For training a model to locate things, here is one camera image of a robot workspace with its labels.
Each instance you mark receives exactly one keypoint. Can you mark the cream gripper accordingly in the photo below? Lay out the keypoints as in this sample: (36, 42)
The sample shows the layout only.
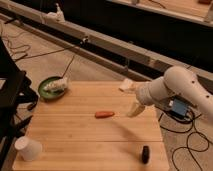
(136, 109)

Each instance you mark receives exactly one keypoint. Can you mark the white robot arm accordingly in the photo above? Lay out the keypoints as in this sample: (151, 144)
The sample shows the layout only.
(176, 80)

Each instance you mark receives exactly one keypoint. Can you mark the black eraser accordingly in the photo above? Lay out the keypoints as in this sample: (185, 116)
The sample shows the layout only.
(145, 154)

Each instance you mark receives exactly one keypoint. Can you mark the white sponge block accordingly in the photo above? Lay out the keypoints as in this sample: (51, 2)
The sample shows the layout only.
(127, 85)

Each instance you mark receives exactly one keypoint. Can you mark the orange carrot toy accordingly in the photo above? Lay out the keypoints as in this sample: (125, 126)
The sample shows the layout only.
(104, 114)

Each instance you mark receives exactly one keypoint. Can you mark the blue electronics box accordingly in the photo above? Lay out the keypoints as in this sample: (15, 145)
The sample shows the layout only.
(178, 108)

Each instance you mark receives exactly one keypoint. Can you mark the white toy on plate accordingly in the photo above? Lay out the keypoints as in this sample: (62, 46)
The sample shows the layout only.
(57, 85)

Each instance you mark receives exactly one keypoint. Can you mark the green plate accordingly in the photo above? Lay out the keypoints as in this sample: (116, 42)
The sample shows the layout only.
(48, 92)

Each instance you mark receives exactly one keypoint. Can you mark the white object on rail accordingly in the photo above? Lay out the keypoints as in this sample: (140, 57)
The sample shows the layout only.
(58, 15)

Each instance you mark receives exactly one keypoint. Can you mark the black chair frame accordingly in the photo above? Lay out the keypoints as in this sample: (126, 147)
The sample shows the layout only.
(14, 91)

